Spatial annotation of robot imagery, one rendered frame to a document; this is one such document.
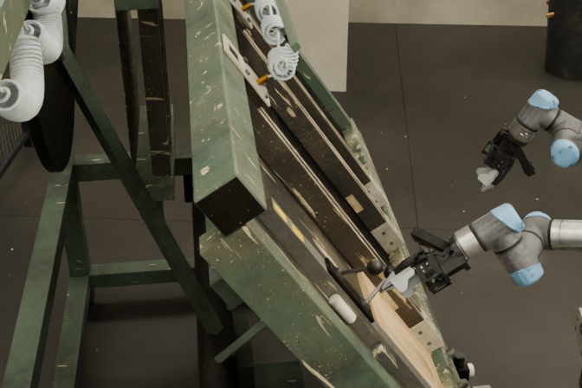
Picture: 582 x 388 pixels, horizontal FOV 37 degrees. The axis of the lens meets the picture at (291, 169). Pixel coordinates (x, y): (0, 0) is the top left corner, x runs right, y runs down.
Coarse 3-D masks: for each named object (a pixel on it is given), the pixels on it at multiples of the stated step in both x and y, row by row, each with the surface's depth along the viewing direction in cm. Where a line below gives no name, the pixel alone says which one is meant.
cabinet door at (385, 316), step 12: (360, 276) 248; (372, 288) 249; (372, 300) 240; (384, 300) 254; (372, 312) 235; (384, 312) 246; (384, 324) 235; (396, 324) 251; (396, 336) 242; (408, 336) 256; (408, 348) 247; (420, 348) 261; (420, 360) 252; (432, 360) 267; (420, 372) 243; (432, 372) 256; (432, 384) 249
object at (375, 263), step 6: (372, 264) 199; (378, 264) 199; (336, 270) 206; (348, 270) 205; (354, 270) 204; (360, 270) 203; (366, 270) 202; (372, 270) 199; (378, 270) 199; (342, 276) 207
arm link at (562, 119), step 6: (558, 114) 254; (564, 114) 254; (558, 120) 254; (564, 120) 253; (570, 120) 253; (576, 120) 255; (552, 126) 254; (558, 126) 252; (564, 126) 250; (570, 126) 250; (576, 126) 252; (552, 132) 256
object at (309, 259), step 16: (272, 208) 193; (272, 224) 195; (288, 224) 196; (288, 240) 198; (304, 240) 201; (304, 256) 200; (320, 256) 206; (320, 272) 203; (320, 288) 206; (336, 288) 206; (352, 304) 209; (368, 320) 212; (368, 336) 215; (384, 336) 217; (400, 352) 223; (400, 368) 221; (416, 384) 225
